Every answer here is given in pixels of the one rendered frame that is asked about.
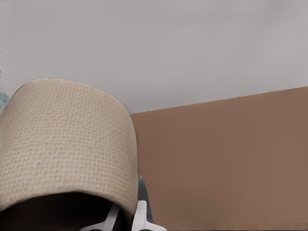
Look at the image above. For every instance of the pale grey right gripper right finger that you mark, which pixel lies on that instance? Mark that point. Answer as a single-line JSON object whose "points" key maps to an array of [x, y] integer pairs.
{"points": [[140, 216]]}

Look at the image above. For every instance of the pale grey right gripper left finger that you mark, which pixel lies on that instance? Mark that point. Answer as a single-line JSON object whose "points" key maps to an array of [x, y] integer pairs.
{"points": [[111, 216]]}

